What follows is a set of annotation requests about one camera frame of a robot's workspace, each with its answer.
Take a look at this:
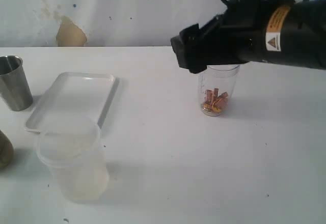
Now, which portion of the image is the clear plastic shaker body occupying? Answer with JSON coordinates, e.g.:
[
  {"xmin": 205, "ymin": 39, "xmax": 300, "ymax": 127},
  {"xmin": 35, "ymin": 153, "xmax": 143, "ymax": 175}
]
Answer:
[{"xmin": 198, "ymin": 65, "xmax": 240, "ymax": 117}]

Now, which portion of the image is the translucent plastic cup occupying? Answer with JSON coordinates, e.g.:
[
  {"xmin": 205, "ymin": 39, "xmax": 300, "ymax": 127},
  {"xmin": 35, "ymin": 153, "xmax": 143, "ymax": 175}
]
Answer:
[{"xmin": 36, "ymin": 116, "xmax": 110, "ymax": 202}]

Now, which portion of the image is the brown wooden bowl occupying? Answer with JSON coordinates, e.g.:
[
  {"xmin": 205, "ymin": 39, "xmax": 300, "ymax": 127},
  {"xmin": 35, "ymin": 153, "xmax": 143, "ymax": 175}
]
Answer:
[{"xmin": 0, "ymin": 131, "xmax": 14, "ymax": 169}]

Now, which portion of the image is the white rectangular tray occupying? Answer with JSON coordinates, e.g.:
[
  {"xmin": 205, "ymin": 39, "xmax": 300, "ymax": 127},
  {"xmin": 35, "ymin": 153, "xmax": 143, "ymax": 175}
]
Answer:
[{"xmin": 24, "ymin": 72, "xmax": 119, "ymax": 133}]

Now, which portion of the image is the stainless steel cup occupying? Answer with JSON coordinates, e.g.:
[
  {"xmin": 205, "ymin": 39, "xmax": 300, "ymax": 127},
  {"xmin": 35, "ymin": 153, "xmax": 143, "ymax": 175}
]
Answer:
[{"xmin": 1, "ymin": 55, "xmax": 33, "ymax": 111}]

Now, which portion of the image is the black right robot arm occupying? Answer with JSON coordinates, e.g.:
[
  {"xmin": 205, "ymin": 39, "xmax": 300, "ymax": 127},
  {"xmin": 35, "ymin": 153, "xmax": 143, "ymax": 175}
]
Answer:
[{"xmin": 171, "ymin": 0, "xmax": 325, "ymax": 74}]

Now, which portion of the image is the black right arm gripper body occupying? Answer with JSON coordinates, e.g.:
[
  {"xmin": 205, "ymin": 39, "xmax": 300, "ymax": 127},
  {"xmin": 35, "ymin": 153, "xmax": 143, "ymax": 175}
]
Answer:
[{"xmin": 171, "ymin": 8, "xmax": 266, "ymax": 74}]

